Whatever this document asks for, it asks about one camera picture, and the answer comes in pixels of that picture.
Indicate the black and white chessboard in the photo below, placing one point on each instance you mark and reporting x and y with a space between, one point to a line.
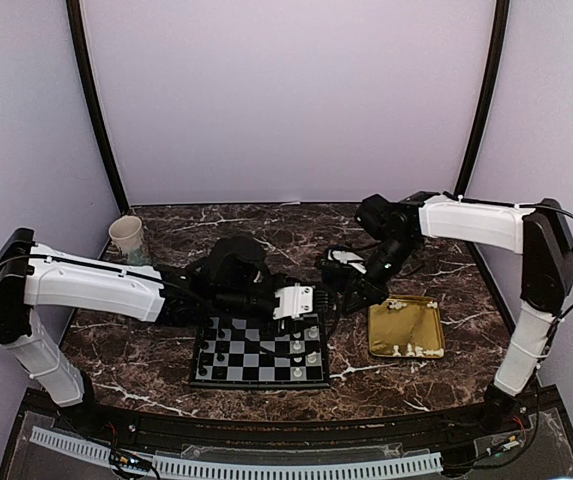
244 355

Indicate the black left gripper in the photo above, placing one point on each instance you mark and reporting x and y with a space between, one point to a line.
314 294

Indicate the gold metal tray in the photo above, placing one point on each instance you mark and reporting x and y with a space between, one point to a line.
416 324

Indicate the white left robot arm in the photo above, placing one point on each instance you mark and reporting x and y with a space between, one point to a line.
34 275

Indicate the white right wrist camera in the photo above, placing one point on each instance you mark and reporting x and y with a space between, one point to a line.
346 258

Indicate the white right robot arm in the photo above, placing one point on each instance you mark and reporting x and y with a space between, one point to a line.
538 233

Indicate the black left frame post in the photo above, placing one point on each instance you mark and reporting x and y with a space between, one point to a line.
94 109

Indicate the black right frame post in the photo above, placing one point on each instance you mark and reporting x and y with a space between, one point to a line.
484 103

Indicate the white perforated cable duct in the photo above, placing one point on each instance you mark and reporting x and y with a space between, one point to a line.
225 463

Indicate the grey ceramic cup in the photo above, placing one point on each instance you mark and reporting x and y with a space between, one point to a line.
127 234

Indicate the black front rail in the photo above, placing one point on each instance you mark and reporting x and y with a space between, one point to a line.
451 429

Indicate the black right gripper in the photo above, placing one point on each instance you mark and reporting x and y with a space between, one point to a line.
372 292

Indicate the black frame post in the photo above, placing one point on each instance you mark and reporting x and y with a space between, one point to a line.
94 109
484 103

